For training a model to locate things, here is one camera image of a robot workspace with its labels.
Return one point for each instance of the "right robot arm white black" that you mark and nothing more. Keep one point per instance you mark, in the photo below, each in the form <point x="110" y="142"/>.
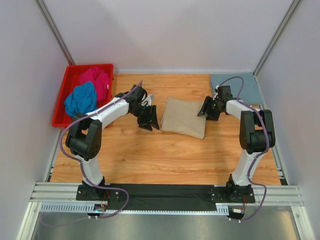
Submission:
<point x="256" y="137"/>

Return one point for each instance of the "aluminium frame rail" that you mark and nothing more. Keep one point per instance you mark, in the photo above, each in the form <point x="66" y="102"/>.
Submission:
<point x="65" y="192"/>

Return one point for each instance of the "left corner aluminium post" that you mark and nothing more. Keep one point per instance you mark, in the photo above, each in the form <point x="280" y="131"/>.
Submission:
<point x="44" y="10"/>

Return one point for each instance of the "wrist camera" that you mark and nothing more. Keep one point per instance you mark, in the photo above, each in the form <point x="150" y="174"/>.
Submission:
<point x="223" y="93"/>
<point x="141" y="96"/>

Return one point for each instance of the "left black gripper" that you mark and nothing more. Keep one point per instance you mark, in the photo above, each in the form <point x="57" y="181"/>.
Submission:
<point x="144" y="116"/>

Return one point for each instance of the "crumpled blue t shirt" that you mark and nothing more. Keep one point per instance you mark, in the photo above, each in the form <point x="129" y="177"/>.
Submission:
<point x="82" y="100"/>

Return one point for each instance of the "white slotted cable duct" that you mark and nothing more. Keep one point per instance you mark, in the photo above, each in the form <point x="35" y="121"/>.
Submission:
<point x="91" y="208"/>

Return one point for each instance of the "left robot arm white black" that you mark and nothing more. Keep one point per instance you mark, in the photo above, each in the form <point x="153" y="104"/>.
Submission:
<point x="84" y="138"/>

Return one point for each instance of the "beige t shirt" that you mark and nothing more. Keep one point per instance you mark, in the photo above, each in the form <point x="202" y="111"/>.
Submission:
<point x="181" y="117"/>

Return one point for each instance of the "red plastic bin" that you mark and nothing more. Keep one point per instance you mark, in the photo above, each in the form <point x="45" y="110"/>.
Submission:
<point x="70" y="81"/>

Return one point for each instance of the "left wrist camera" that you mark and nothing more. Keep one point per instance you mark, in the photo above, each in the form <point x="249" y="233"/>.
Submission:
<point x="141" y="96"/>

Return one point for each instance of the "corner aluminium post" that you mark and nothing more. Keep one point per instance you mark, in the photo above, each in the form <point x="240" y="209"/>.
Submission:
<point x="277" y="35"/>
<point x="44" y="10"/>

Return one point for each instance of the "right corner aluminium post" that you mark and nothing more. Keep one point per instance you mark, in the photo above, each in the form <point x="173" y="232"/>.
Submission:
<point x="277" y="35"/>

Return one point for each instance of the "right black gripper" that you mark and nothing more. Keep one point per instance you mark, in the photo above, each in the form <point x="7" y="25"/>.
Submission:
<point x="210" y="108"/>

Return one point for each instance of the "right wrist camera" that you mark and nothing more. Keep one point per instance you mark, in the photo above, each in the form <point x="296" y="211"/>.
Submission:
<point x="223" y="93"/>

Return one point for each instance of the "crumpled magenta t shirt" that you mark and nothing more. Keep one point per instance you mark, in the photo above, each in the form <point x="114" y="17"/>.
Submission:
<point x="100" y="80"/>

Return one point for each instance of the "folded grey-blue t shirt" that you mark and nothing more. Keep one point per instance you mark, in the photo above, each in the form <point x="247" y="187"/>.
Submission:
<point x="250" y="93"/>

